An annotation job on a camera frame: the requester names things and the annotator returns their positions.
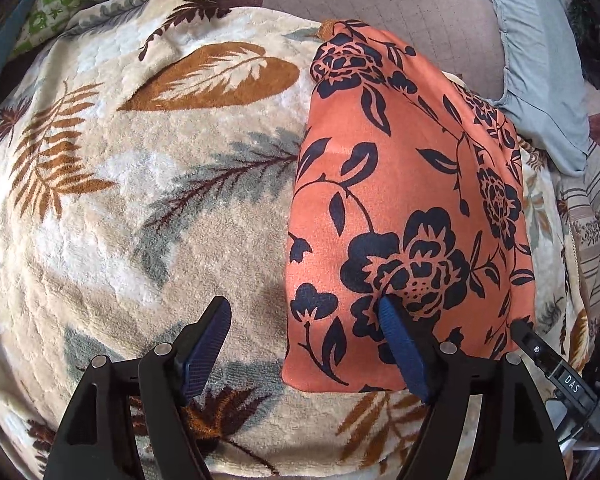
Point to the striped floral cloth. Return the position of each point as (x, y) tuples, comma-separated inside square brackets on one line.
[(597, 220)]

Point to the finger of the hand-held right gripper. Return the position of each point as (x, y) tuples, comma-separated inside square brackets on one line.
[(550, 360)]

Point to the black fuzzy object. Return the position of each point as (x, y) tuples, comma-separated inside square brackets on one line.
[(597, 45)]

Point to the orange floral garment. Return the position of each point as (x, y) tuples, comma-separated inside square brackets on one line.
[(395, 185)]

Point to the blue cloth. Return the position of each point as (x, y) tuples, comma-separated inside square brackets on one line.
[(0, 55)]

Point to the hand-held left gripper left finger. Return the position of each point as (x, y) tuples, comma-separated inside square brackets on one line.
[(207, 345)]

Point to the grey ruffled pillow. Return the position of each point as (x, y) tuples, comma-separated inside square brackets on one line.
[(535, 45)]

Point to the cream leaf-print blanket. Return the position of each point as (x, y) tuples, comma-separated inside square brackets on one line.
[(130, 200)]

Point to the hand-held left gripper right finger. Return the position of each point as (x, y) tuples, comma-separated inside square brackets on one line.
[(405, 350)]

